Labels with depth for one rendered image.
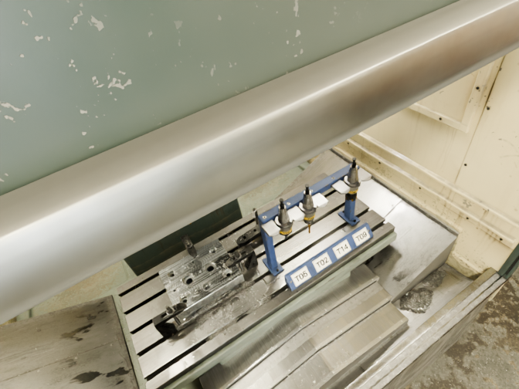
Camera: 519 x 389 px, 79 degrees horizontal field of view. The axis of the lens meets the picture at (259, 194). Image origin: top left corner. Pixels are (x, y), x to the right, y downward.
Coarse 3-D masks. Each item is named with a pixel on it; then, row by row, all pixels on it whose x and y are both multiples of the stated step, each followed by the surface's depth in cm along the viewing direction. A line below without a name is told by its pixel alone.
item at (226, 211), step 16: (224, 208) 184; (192, 224) 177; (208, 224) 184; (224, 224) 191; (160, 240) 171; (176, 240) 178; (192, 240) 185; (128, 256) 166; (144, 256) 172; (160, 256) 178
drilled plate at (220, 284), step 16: (208, 256) 137; (224, 256) 136; (160, 272) 135; (192, 272) 133; (208, 272) 132; (224, 272) 131; (240, 272) 129; (176, 288) 129; (192, 288) 127; (208, 288) 130; (224, 288) 127; (192, 304) 122
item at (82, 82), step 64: (0, 0) 10; (64, 0) 10; (128, 0) 11; (192, 0) 12; (256, 0) 14; (320, 0) 15; (384, 0) 17; (448, 0) 20; (0, 64) 10; (64, 64) 11; (128, 64) 12; (192, 64) 14; (256, 64) 15; (0, 128) 11; (64, 128) 12; (128, 128) 14; (0, 192) 12
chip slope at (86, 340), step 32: (32, 320) 152; (64, 320) 156; (96, 320) 159; (0, 352) 138; (32, 352) 141; (64, 352) 143; (96, 352) 146; (128, 352) 150; (0, 384) 128; (32, 384) 130; (64, 384) 133; (96, 384) 135; (128, 384) 138
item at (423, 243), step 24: (312, 168) 199; (336, 168) 190; (360, 192) 175; (384, 192) 168; (384, 216) 163; (408, 216) 157; (432, 216) 149; (408, 240) 152; (432, 240) 147; (384, 264) 152; (408, 264) 147; (432, 264) 146; (384, 288) 147; (408, 288) 147
